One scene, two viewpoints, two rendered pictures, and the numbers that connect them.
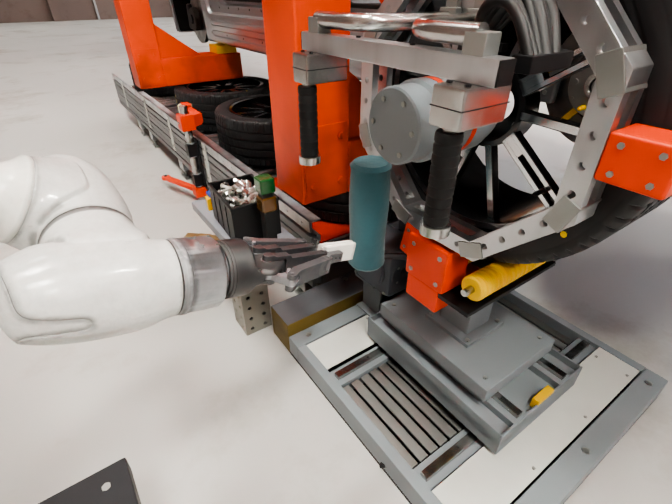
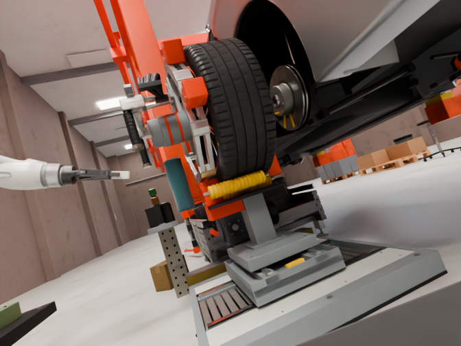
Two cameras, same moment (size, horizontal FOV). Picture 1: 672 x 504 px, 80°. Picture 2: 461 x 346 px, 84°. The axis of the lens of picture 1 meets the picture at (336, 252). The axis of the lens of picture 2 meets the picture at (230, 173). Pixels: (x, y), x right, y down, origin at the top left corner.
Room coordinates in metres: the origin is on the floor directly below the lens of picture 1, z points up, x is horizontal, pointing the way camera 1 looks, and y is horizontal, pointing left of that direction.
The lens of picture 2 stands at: (-0.28, -0.76, 0.46)
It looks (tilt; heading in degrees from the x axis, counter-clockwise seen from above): 6 degrees up; 21
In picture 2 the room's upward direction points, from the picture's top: 19 degrees counter-clockwise
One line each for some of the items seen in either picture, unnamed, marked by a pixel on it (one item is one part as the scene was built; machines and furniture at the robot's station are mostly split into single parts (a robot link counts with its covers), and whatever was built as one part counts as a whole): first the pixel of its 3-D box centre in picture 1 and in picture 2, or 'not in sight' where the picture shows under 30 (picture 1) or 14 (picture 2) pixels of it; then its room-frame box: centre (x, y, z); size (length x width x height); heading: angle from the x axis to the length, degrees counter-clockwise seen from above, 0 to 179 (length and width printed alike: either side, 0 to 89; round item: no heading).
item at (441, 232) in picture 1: (441, 182); (132, 130); (0.50, -0.14, 0.83); 0.04 x 0.04 x 0.16
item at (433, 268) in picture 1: (446, 263); (220, 197); (0.80, -0.27, 0.48); 0.16 x 0.12 x 0.17; 125
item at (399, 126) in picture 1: (435, 117); (173, 129); (0.73, -0.18, 0.85); 0.21 x 0.14 x 0.14; 125
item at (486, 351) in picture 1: (469, 295); (258, 222); (0.87, -0.38, 0.32); 0.40 x 0.30 x 0.28; 35
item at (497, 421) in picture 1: (465, 349); (274, 263); (0.85, -0.39, 0.13); 0.50 x 0.36 x 0.10; 35
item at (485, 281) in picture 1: (506, 269); (237, 184); (0.73, -0.39, 0.51); 0.29 x 0.06 x 0.06; 125
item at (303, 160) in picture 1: (308, 123); (143, 152); (0.78, 0.05, 0.83); 0.04 x 0.04 x 0.16
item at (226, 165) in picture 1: (200, 150); (196, 228); (2.19, 0.76, 0.28); 2.47 x 0.09 x 0.22; 35
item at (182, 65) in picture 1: (198, 51); not in sight; (2.92, 0.91, 0.69); 0.52 x 0.17 x 0.35; 125
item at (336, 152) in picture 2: not in sight; (327, 152); (4.10, -0.78, 0.69); 0.52 x 0.17 x 0.35; 125
